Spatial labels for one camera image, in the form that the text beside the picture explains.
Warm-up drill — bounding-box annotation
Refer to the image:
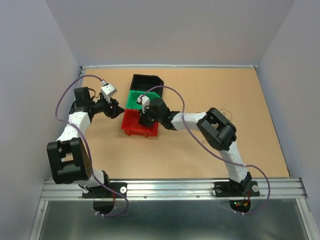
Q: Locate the aluminium mounting rail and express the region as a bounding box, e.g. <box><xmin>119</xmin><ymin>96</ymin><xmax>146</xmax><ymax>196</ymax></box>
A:
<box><xmin>40</xmin><ymin>178</ymin><xmax>308</xmax><ymax>202</ymax></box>

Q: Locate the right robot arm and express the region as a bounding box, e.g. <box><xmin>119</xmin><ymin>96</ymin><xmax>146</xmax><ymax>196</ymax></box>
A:
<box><xmin>136</xmin><ymin>95</ymin><xmax>252</xmax><ymax>197</ymax></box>

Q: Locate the black plastic bin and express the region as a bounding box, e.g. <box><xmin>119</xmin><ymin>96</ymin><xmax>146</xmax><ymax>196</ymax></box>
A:
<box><xmin>129</xmin><ymin>74</ymin><xmax>164</xmax><ymax>93</ymax></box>

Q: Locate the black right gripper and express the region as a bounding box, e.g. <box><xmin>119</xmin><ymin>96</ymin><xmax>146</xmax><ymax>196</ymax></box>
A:
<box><xmin>137</xmin><ymin>104</ymin><xmax>163</xmax><ymax>129</ymax></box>

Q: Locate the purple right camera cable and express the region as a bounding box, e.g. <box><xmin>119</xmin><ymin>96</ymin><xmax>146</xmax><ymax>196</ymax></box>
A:
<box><xmin>142</xmin><ymin>85</ymin><xmax>271</xmax><ymax>216</ymax></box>

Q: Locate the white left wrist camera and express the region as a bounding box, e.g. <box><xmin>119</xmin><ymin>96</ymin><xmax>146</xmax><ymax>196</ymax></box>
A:
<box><xmin>100</xmin><ymin>80</ymin><xmax>117</xmax><ymax>103</ymax></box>

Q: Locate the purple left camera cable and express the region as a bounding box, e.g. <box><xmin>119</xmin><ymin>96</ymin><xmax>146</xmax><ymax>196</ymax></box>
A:
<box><xmin>55</xmin><ymin>74</ymin><xmax>130</xmax><ymax>218</ymax></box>

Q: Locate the green plastic bin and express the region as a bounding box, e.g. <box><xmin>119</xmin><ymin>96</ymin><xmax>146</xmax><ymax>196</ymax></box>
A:
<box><xmin>126</xmin><ymin>90</ymin><xmax>160</xmax><ymax>110</ymax></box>

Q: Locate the red plastic bin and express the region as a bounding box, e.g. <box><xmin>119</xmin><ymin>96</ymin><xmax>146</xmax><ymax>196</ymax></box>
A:
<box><xmin>121</xmin><ymin>109</ymin><xmax>158</xmax><ymax>138</ymax></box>

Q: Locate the purple camera cable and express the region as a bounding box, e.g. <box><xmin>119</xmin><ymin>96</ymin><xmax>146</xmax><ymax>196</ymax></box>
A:
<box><xmin>55</xmin><ymin>74</ymin><xmax>130</xmax><ymax>218</ymax></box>
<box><xmin>142</xmin><ymin>85</ymin><xmax>271</xmax><ymax>216</ymax></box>

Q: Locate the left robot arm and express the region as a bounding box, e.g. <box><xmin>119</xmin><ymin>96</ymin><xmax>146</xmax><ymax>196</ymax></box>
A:
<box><xmin>46</xmin><ymin>83</ymin><xmax>125</xmax><ymax>199</ymax></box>

